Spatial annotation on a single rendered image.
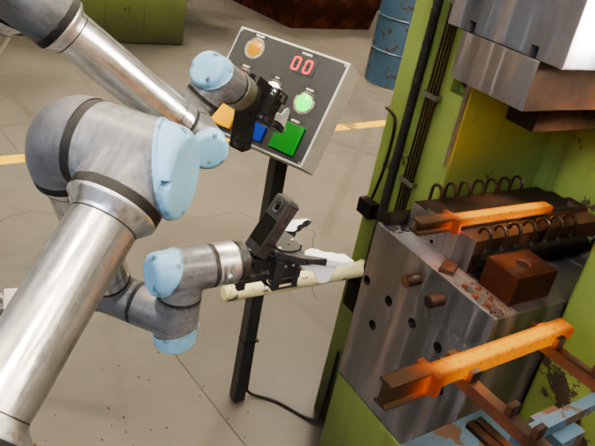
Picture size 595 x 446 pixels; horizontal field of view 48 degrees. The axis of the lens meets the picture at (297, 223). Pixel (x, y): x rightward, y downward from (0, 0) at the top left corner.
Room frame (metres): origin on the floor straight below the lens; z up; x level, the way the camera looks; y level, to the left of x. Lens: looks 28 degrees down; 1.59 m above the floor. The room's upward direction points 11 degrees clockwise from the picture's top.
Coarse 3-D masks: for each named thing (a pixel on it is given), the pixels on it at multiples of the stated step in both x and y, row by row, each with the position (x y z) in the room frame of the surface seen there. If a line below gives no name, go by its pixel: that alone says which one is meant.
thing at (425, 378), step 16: (560, 320) 0.97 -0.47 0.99; (512, 336) 0.90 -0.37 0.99; (528, 336) 0.90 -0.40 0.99; (544, 336) 0.91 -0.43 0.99; (464, 352) 0.83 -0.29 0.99; (480, 352) 0.83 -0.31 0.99; (496, 352) 0.84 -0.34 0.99; (512, 352) 0.86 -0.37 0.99; (528, 352) 0.89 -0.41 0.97; (416, 368) 0.75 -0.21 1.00; (432, 368) 0.77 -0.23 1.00; (448, 368) 0.78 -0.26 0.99; (464, 368) 0.79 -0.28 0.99; (480, 368) 0.81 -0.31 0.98; (384, 384) 0.71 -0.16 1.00; (400, 384) 0.71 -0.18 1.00; (416, 384) 0.74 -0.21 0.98; (432, 384) 0.75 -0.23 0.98; (384, 400) 0.71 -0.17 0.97; (400, 400) 0.72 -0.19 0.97
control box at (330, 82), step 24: (240, 48) 1.73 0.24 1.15; (264, 48) 1.70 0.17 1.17; (288, 48) 1.68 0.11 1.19; (264, 72) 1.66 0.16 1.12; (288, 72) 1.64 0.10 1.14; (312, 72) 1.62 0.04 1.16; (336, 72) 1.60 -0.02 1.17; (312, 96) 1.58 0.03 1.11; (336, 96) 1.57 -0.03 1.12; (288, 120) 1.56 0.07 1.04; (312, 120) 1.54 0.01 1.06; (336, 120) 1.59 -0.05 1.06; (264, 144) 1.54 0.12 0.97; (312, 144) 1.51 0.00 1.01; (312, 168) 1.53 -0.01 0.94
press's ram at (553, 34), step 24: (456, 0) 1.40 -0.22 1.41; (480, 0) 1.35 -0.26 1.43; (504, 0) 1.31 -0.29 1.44; (528, 0) 1.26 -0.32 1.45; (552, 0) 1.22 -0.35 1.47; (576, 0) 1.18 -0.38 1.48; (456, 24) 1.39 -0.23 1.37; (480, 24) 1.34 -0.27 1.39; (504, 24) 1.29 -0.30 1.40; (528, 24) 1.25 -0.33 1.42; (552, 24) 1.21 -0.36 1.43; (576, 24) 1.17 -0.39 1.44; (528, 48) 1.24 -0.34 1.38; (552, 48) 1.20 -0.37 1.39; (576, 48) 1.18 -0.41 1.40
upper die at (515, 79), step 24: (480, 48) 1.32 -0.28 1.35; (504, 48) 1.28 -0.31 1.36; (456, 72) 1.36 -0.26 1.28; (480, 72) 1.31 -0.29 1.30; (504, 72) 1.26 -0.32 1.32; (528, 72) 1.22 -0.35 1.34; (552, 72) 1.24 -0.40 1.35; (576, 72) 1.28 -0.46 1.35; (504, 96) 1.25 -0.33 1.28; (528, 96) 1.21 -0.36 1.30; (552, 96) 1.25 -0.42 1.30; (576, 96) 1.29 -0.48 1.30
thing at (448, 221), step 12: (516, 204) 1.40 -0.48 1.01; (528, 204) 1.42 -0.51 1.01; (540, 204) 1.43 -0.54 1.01; (420, 216) 1.23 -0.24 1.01; (432, 216) 1.24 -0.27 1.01; (444, 216) 1.26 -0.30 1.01; (456, 216) 1.26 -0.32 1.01; (468, 216) 1.29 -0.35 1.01; (480, 216) 1.30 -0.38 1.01; (492, 216) 1.32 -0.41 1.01; (504, 216) 1.34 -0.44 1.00; (420, 228) 1.21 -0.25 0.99; (432, 228) 1.23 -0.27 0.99; (444, 228) 1.25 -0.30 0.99; (456, 228) 1.25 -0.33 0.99
